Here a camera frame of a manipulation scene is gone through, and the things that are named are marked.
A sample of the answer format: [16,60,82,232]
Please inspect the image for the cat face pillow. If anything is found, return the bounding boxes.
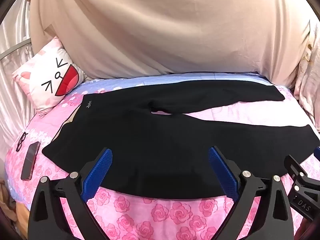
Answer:
[12,36,85,117]

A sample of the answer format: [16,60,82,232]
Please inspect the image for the smartphone with red case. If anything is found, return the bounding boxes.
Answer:
[20,141,41,181]

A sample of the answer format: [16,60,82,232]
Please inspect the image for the metal curtain rod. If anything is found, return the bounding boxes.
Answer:
[0,39,32,61]

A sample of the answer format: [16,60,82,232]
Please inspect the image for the white satin curtain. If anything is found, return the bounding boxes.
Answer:
[0,0,38,155]

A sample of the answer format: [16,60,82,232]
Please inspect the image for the beige duvet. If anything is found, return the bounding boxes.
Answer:
[29,0,312,91]

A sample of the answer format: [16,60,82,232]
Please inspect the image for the black eyeglasses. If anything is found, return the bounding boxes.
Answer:
[15,131,29,153]

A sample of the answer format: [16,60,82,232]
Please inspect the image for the pink rose print bedsheet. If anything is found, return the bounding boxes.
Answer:
[4,71,320,240]

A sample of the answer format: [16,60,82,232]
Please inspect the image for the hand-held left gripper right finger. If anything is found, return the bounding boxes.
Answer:
[208,146,294,240]

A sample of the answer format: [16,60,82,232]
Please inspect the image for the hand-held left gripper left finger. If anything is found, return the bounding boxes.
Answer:
[27,148,113,240]

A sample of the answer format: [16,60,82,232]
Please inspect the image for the pale floral fleece blanket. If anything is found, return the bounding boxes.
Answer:
[293,20,320,132]

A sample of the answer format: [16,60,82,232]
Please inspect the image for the black pants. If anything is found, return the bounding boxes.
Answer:
[41,80,320,199]

